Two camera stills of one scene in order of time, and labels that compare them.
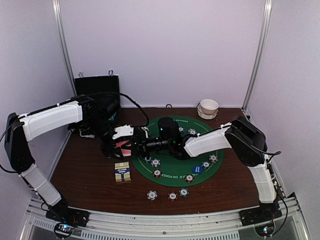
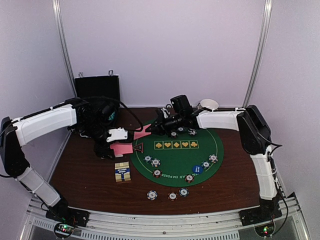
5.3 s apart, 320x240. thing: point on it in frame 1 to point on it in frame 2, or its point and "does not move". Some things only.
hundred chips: x=157 y=173 does not move
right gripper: x=141 y=145 to x=159 y=127
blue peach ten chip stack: x=152 y=195 does not move
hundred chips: x=189 y=178 does not move
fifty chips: x=205 y=164 does not move
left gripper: x=108 y=152 to x=101 y=151
